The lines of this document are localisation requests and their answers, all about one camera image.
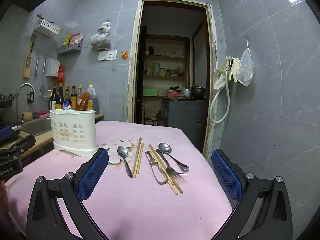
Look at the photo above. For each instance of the green box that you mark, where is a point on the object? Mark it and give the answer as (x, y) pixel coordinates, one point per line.
(150, 92)

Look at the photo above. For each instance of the yellow snack packet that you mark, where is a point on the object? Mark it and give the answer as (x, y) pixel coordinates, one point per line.
(66, 40)

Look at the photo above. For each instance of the white mesh bag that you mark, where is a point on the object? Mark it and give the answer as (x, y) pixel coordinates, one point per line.
(246, 67)

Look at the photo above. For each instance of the beige kitchen counter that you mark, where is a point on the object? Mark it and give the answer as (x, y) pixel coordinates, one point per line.
(37, 142)

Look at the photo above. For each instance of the steel sink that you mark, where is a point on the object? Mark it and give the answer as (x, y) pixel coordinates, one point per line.
(37, 127)

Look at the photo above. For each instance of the cream rubber gloves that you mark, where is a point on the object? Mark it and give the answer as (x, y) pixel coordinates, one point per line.
(221, 81)

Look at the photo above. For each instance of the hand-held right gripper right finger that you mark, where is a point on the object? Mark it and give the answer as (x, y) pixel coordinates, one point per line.
(226, 175)

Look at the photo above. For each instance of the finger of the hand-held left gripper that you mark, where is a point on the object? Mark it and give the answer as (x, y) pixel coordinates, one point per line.
(22, 146)
(6, 132)

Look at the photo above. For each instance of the pink floral tablecloth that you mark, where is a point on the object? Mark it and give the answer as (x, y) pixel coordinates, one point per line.
(150, 205)

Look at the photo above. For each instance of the metal pot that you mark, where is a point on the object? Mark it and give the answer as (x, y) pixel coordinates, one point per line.
(185, 93)

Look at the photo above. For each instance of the hanging metal kitchen tool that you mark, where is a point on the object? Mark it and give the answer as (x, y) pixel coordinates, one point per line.
(36, 67)

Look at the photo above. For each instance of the worn door frame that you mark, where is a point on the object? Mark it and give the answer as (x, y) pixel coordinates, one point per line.
(131, 80)

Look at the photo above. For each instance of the red plastic bag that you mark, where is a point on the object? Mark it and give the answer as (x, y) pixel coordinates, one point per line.
(61, 75)

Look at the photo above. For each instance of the green canister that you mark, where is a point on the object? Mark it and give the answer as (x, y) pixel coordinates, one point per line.
(156, 69)

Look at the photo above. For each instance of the metal fork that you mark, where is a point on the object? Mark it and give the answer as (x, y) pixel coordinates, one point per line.
(162, 157)

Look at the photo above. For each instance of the metal faucet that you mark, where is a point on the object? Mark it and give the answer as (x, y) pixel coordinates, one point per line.
(25, 85)

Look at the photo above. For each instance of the grey wall shelf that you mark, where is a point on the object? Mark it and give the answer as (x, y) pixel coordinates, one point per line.
(68, 49)

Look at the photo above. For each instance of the hanging clear plastic bag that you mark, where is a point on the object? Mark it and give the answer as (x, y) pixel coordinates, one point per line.
(100, 41)

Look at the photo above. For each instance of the white plastic utensil holder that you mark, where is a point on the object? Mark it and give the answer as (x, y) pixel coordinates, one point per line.
(72, 120)

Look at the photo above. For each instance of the large metal spoon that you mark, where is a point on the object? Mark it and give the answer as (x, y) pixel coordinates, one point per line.
(165, 148)

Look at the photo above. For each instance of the white wall box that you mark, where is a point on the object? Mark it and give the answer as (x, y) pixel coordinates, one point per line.
(53, 67)

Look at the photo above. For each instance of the white wall switch panel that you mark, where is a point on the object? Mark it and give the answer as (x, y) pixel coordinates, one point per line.
(107, 55)

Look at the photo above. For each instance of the wooden shelf unit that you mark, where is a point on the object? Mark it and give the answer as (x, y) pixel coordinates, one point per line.
(165, 58)

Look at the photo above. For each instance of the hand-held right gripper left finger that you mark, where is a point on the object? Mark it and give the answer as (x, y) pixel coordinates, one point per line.
(92, 177)

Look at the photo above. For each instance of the row of sauce bottles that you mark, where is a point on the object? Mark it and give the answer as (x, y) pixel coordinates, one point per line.
(60, 97)

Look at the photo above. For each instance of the orange wall plug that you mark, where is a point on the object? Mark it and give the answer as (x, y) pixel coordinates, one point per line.
(125, 54)

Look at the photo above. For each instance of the black wok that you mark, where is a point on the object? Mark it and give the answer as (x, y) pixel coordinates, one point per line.
(3, 111)

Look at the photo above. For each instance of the black wall socket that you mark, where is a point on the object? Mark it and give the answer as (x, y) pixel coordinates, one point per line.
(30, 97)

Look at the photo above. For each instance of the tan loofah sponge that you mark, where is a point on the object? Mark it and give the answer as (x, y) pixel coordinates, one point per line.
(27, 116)

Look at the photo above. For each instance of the white wall basket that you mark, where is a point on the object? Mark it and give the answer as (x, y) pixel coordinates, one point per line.
(46, 27)

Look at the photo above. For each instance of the small metal spoon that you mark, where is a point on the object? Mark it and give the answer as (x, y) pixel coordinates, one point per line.
(123, 152)

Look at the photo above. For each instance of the orange sauce packet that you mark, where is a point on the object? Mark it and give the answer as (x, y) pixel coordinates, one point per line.
(83, 101)

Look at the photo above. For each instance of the pink cloth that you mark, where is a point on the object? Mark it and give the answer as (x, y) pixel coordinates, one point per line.
(174, 94)

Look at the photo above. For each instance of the metal peeler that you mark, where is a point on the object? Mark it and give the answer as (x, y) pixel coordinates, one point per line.
(148, 154)

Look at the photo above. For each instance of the wooden wall knife holder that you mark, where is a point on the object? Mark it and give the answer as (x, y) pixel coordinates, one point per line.
(28, 60)

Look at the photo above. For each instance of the hanging metal strainer ladle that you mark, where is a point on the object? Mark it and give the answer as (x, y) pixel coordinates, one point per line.
(43, 91)

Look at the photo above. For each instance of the black pot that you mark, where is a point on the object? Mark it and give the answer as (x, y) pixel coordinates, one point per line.
(198, 92)

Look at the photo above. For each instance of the red snack packet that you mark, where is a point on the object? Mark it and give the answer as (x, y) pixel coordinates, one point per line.
(76, 39)

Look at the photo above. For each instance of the grey fridge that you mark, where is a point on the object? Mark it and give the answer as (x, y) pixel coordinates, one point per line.
(185, 120)

